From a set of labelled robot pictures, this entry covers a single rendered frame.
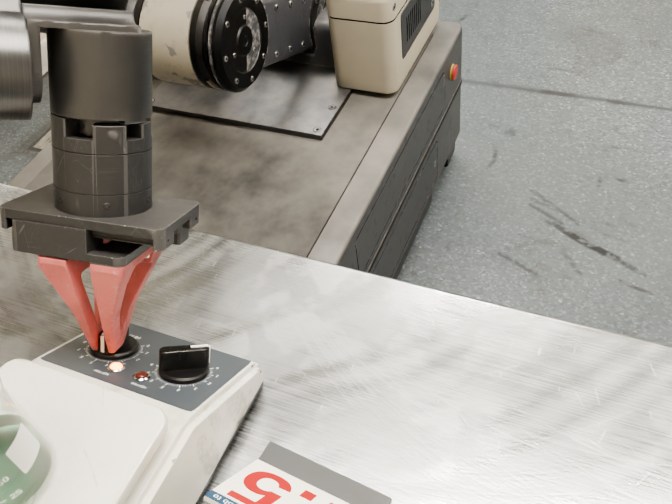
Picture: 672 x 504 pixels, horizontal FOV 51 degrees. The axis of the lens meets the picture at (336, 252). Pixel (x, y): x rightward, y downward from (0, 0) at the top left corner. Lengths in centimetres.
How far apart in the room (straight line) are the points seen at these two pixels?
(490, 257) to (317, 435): 113
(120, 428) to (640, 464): 31
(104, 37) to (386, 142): 93
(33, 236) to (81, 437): 12
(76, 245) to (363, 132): 94
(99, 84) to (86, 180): 5
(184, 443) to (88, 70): 21
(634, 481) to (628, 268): 114
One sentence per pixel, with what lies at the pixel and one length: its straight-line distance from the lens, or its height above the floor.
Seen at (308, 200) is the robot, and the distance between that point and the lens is 119.
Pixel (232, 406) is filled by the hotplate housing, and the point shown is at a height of 79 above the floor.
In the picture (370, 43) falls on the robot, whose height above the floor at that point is 49.
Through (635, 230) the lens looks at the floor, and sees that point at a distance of 168.
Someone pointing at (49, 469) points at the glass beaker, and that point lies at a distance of 41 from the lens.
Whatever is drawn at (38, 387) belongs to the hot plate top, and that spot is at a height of 84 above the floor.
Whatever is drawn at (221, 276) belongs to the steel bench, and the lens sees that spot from 58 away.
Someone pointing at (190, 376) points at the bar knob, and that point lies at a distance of 46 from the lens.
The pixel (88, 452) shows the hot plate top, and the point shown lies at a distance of 42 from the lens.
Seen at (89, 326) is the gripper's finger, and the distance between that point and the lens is 47.
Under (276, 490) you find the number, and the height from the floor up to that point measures 77.
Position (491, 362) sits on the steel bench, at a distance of 51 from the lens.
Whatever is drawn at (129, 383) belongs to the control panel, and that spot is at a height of 81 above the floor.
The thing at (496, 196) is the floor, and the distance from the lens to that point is 171.
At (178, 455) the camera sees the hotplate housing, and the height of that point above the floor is 81.
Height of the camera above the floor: 118
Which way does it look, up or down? 47 degrees down
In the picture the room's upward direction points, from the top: 9 degrees counter-clockwise
